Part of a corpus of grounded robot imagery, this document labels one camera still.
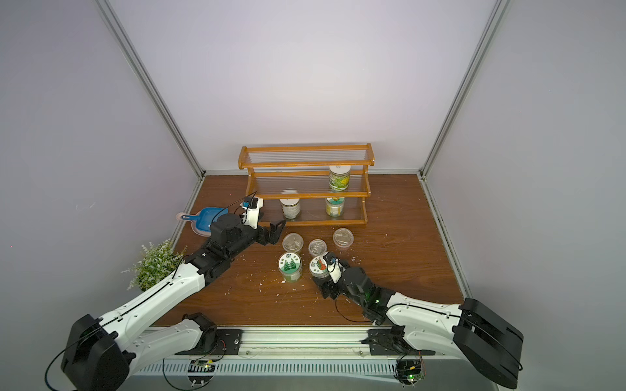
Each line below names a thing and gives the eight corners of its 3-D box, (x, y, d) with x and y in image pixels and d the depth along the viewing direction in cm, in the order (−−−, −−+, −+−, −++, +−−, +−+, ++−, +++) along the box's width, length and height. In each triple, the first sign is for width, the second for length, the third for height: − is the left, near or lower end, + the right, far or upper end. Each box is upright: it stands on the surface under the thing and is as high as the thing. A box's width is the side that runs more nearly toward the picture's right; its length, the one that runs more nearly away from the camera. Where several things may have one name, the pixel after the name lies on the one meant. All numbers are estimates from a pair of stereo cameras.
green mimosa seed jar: (280, 282, 87) (276, 273, 80) (282, 261, 92) (279, 252, 85) (301, 282, 87) (299, 273, 80) (302, 261, 92) (300, 252, 85)
